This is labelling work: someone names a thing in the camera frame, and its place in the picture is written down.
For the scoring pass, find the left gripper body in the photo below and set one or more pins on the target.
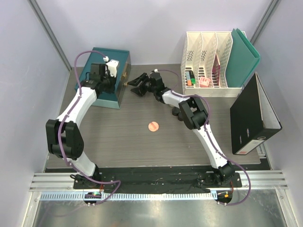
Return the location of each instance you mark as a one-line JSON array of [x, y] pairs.
[[110, 82]]

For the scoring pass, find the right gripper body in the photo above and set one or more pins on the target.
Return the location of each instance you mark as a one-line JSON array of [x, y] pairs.
[[149, 87]]

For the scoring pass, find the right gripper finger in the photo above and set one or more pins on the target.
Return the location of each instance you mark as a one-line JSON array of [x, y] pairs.
[[135, 82], [139, 91]]

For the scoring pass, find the clear smoky drawer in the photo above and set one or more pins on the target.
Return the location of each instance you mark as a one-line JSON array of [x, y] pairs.
[[125, 75]]

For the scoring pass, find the teal drawer organizer box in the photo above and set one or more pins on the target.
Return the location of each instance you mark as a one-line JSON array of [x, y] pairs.
[[103, 55]]

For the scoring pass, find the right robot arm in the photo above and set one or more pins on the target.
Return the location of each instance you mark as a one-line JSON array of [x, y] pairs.
[[194, 114]]

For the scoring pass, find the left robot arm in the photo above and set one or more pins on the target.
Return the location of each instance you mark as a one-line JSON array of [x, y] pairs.
[[64, 139]]

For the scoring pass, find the black round cap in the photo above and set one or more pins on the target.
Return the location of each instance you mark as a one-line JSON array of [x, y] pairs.
[[175, 111], [180, 117]]

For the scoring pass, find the highlighter markers pack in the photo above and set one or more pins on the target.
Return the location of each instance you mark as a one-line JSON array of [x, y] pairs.
[[190, 78]]

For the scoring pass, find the round pink compact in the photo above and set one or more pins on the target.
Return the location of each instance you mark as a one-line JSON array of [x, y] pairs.
[[153, 126]]

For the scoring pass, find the white file organizer rack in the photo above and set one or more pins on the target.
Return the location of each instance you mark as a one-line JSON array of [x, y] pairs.
[[198, 55]]

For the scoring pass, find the magenta booklet in rack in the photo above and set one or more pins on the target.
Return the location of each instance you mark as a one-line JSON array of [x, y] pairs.
[[216, 71]]

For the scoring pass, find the green plastic folder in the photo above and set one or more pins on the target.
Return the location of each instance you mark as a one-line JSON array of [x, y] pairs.
[[242, 61]]

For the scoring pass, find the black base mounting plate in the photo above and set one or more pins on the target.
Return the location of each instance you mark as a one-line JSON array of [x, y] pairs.
[[156, 180]]

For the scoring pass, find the black lever arch binder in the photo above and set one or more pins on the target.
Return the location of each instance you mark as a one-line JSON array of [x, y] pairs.
[[253, 118]]

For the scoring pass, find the aluminium rail frame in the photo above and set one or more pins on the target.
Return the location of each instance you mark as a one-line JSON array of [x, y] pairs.
[[252, 179]]

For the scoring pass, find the white slotted cable duct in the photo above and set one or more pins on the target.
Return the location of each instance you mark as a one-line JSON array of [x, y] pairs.
[[93, 196]]

